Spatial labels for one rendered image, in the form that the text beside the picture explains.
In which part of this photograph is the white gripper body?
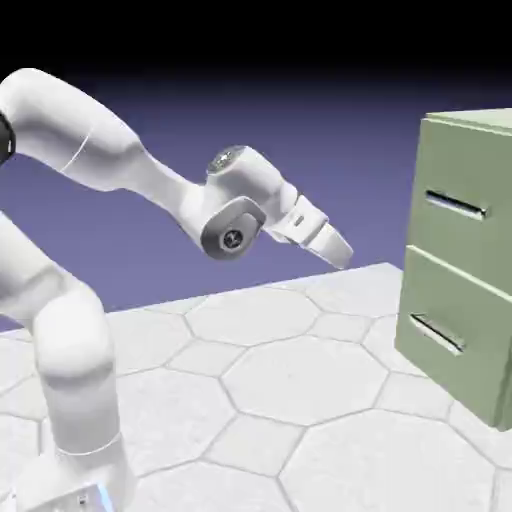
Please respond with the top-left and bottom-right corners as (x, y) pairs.
(306, 222), (355, 271)

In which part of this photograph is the green drawer front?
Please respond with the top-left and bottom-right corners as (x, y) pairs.
(407, 118), (512, 298)
(394, 246), (512, 428)

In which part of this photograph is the pale green cabinet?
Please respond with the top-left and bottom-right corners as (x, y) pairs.
(393, 107), (512, 432)

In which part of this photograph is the silver bar handle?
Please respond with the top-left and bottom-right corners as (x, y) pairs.
(409, 313), (466, 356)
(425, 190), (489, 220)

